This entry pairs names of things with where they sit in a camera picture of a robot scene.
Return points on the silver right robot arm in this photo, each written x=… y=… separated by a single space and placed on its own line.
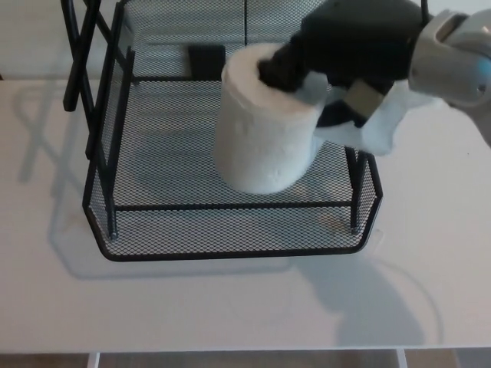
x=452 y=57

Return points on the black mesh file tray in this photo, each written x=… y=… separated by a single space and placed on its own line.
x=230 y=253

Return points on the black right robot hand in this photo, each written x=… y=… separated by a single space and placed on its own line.
x=356 y=42

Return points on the white metal desk leg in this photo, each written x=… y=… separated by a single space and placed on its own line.
x=401 y=358
x=94 y=360

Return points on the white toilet paper roll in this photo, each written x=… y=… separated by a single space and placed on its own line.
x=261 y=145

